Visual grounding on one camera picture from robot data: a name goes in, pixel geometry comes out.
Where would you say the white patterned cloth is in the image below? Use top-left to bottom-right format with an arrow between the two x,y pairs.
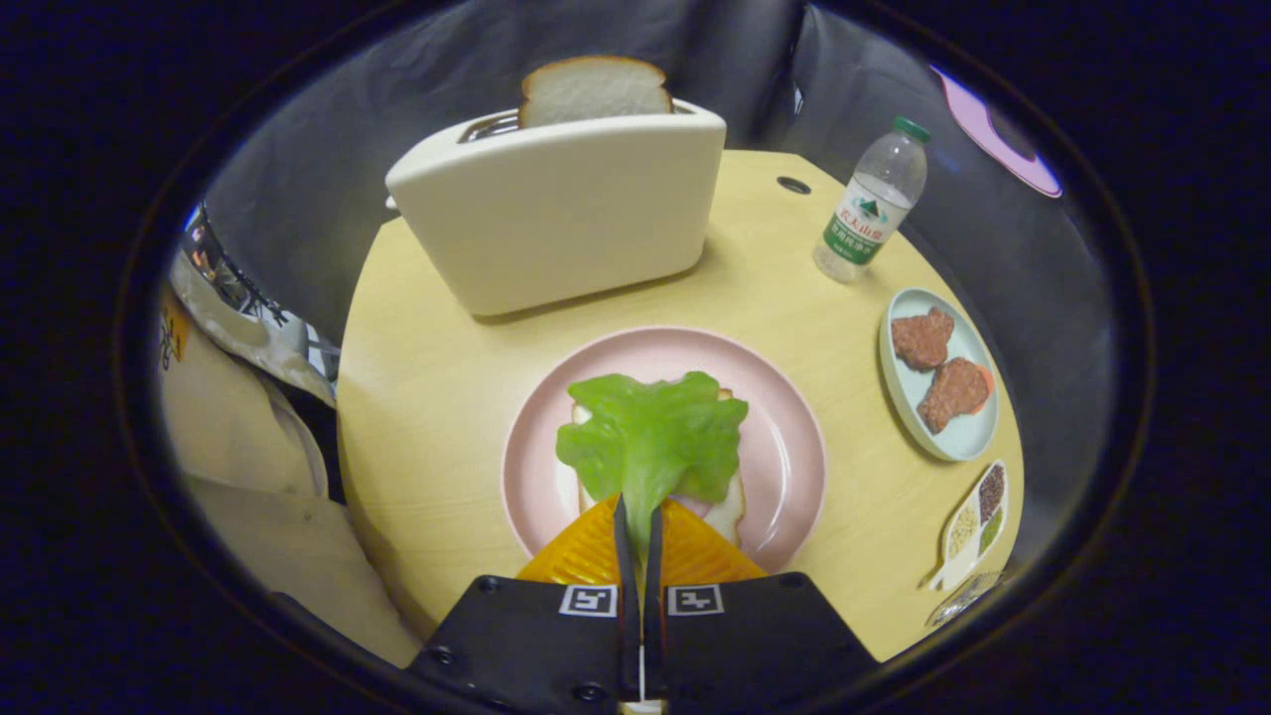
169,204 -> 344,408

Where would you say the white toaster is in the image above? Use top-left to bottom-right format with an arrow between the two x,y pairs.
384,97 -> 728,319

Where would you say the clear plastic water bottle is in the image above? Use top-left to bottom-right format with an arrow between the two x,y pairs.
812,115 -> 932,285

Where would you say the white divided seasoning dish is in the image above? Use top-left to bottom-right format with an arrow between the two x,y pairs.
928,459 -> 1011,594

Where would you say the person's beige clothing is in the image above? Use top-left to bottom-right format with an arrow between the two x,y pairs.
159,293 -> 423,668

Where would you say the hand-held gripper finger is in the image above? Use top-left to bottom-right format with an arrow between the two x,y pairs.
402,495 -> 644,711
643,501 -> 880,711

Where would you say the pink plate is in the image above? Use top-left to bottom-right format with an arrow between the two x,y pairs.
499,326 -> 828,575

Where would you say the brown meat patty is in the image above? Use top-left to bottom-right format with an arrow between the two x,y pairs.
916,357 -> 992,436
891,307 -> 956,372

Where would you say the green lettuce leaf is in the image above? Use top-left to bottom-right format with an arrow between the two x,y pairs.
554,370 -> 751,587

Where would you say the clear glass cup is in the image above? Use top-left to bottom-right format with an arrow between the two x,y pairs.
923,568 -> 1009,632

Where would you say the light blue plate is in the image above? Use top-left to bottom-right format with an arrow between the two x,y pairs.
878,287 -> 1001,464

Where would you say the white bread slice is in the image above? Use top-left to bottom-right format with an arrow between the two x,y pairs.
569,387 -> 748,547
517,55 -> 676,130

